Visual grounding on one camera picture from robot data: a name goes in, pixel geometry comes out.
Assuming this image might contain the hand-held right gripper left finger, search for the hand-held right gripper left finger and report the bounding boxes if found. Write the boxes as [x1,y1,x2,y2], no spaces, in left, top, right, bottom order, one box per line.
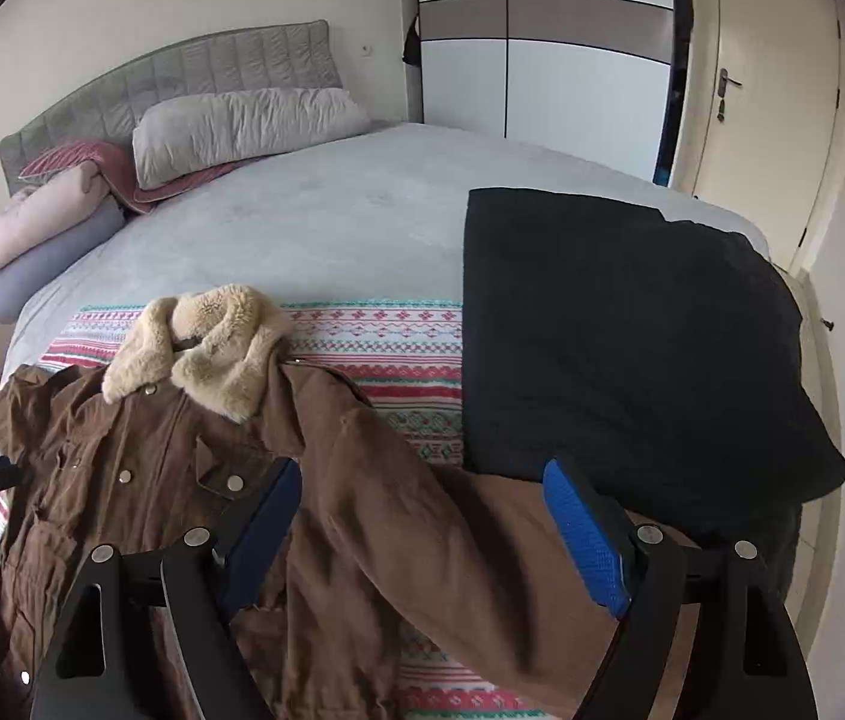
[31,456,304,720]

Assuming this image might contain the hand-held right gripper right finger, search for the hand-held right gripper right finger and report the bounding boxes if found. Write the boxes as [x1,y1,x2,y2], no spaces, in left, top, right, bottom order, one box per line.
[543,457,817,720]

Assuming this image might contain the bed with grey sheet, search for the bed with grey sheet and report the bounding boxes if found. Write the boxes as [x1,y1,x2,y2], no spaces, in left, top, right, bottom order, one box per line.
[0,121,806,601]

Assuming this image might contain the red green patterned blanket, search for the red green patterned blanket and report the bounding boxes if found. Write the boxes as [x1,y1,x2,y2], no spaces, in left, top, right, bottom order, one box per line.
[0,302,574,720]

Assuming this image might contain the brown jacket with fur collar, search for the brown jacket with fur collar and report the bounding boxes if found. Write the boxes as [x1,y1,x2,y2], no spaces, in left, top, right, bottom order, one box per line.
[0,283,701,720]

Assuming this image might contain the metal door handle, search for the metal door handle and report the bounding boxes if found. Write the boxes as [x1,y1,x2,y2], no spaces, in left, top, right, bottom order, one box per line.
[715,67,743,121]

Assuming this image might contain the blue-grey pillow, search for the blue-grey pillow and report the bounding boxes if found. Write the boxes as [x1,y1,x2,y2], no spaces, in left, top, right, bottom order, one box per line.
[0,199,127,323]

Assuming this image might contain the red striped pillow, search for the red striped pillow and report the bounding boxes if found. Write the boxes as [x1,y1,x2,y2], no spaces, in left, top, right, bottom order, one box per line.
[17,139,254,215]

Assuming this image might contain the black folded jacket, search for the black folded jacket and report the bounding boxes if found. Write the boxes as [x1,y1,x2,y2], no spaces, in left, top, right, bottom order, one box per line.
[460,187,845,541]

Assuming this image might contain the cream door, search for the cream door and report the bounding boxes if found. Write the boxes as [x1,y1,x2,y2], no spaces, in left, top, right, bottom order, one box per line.
[670,0,844,271]

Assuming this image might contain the black hanging strap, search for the black hanging strap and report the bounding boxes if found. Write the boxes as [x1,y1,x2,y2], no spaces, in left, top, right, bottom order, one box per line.
[400,11,424,68]

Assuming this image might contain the grey quilted headboard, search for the grey quilted headboard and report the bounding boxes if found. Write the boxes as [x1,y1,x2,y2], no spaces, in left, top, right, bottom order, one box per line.
[0,20,344,200]

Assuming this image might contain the light grey pillow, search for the light grey pillow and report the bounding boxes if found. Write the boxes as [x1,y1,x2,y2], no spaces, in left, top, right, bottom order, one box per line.
[132,88,371,191]

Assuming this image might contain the white and grey wardrobe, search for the white and grey wardrobe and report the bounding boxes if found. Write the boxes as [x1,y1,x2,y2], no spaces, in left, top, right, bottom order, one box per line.
[403,0,694,188]

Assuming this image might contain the pale pink pillow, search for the pale pink pillow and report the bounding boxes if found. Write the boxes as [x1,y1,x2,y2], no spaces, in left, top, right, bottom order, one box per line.
[0,163,112,282]

